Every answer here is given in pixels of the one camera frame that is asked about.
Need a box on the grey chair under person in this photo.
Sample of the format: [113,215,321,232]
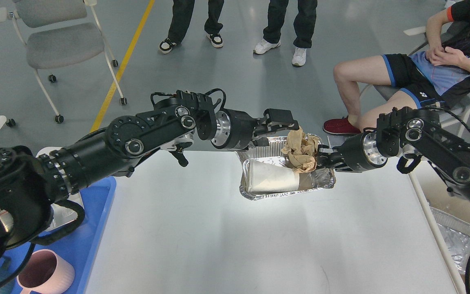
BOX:
[360,22,470,128]

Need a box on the seated person in shorts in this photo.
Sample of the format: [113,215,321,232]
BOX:
[323,0,470,135]

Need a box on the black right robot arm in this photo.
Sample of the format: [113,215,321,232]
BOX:
[316,107,470,201]

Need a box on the square stainless steel container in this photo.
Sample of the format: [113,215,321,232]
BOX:
[45,192,84,232]

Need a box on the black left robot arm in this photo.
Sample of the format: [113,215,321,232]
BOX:
[0,89,299,259]

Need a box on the person in black trousers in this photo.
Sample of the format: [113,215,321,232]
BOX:
[159,0,225,54]

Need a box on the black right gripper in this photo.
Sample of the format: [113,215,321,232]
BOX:
[316,131,388,172]

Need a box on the cream paper cup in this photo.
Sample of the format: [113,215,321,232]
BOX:
[242,159,317,194]

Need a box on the grey office chair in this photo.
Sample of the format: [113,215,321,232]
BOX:
[0,0,127,123]

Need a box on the person with white sneakers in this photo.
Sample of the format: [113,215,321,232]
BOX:
[253,0,318,67]

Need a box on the brown paper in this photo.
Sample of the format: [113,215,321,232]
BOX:
[280,127,320,173]

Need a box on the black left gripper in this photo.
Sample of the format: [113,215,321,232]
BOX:
[211,109,299,151]

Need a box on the foil tray inside bin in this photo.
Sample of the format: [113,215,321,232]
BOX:
[430,207,470,275]

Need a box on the pink ribbed mug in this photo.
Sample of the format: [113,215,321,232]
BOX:
[17,249,75,294]

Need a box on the aluminium foil tray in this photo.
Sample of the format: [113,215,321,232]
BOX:
[236,136,336,200]

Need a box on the white waste bin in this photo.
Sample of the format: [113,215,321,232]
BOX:
[404,158,470,294]

